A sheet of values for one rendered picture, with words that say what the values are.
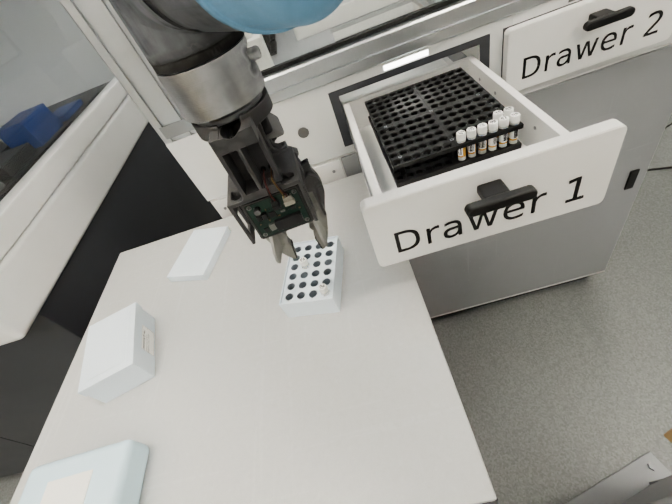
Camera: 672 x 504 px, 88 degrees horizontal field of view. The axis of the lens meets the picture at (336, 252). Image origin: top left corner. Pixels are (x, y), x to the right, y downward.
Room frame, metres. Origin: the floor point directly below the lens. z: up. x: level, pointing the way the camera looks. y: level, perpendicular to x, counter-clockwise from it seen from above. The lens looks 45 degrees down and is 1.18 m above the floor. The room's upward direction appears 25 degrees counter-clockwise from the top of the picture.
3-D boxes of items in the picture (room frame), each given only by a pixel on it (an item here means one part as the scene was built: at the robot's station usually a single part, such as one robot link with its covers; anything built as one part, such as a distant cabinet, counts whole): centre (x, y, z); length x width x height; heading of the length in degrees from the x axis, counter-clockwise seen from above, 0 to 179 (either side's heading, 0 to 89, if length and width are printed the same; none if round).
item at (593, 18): (0.51, -0.55, 0.91); 0.07 x 0.04 x 0.01; 79
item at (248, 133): (0.31, 0.03, 1.02); 0.09 x 0.08 x 0.12; 174
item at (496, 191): (0.26, -0.18, 0.91); 0.07 x 0.04 x 0.01; 79
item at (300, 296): (0.38, 0.05, 0.78); 0.12 x 0.08 x 0.04; 158
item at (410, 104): (0.48, -0.23, 0.87); 0.22 x 0.18 x 0.06; 169
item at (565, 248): (1.06, -0.38, 0.40); 1.03 x 0.95 x 0.80; 79
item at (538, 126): (0.49, -0.23, 0.86); 0.40 x 0.26 x 0.06; 169
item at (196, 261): (0.57, 0.25, 0.77); 0.13 x 0.09 x 0.02; 152
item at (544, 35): (0.54, -0.56, 0.87); 0.29 x 0.02 x 0.11; 79
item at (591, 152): (0.28, -0.19, 0.87); 0.29 x 0.02 x 0.11; 79
